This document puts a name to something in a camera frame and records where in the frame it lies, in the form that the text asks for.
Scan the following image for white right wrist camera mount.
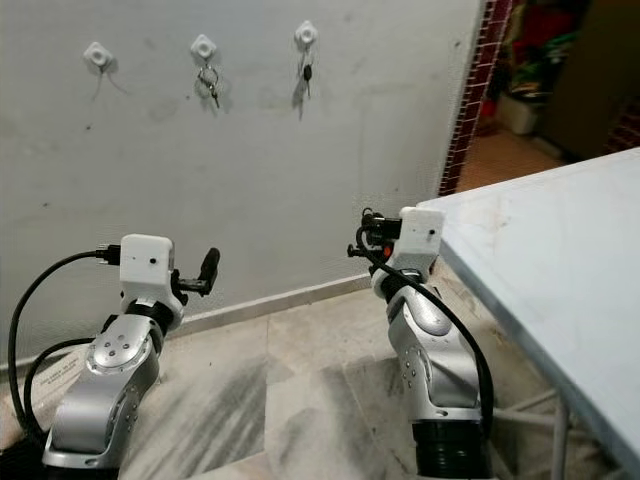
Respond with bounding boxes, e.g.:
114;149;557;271
395;206;446;281

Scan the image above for white plastic table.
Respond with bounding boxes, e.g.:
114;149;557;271
418;148;640;480

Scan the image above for dark brown wooden door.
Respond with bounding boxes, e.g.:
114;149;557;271
550;0;640;161

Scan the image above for red green potted plant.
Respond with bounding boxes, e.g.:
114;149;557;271
508;0;591;96

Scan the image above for white adhesive wall hook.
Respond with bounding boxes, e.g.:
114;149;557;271
190;34;218;62
293;20;319;50
83;41;113;73

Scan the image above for black-headed key on ring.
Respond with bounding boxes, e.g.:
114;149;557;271
300;49;314;97

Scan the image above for white plant pot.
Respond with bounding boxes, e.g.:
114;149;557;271
500;90;546;136

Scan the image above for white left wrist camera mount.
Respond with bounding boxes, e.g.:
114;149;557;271
120;234;173;321

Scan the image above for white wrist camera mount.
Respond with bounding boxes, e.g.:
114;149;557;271
120;234;173;321
395;206;446;281

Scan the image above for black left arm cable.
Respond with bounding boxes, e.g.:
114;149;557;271
8;246;123;451

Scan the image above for metal keys on ring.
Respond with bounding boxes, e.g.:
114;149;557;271
197;61;221;108

